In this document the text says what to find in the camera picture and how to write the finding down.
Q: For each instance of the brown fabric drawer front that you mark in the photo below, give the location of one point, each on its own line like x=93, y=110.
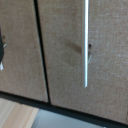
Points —
x=20, y=50
x=63, y=66

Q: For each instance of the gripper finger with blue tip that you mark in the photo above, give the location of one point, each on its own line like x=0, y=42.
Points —
x=2, y=50

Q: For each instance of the dark drawer cabinet frame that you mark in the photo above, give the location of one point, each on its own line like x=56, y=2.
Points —
x=66, y=111

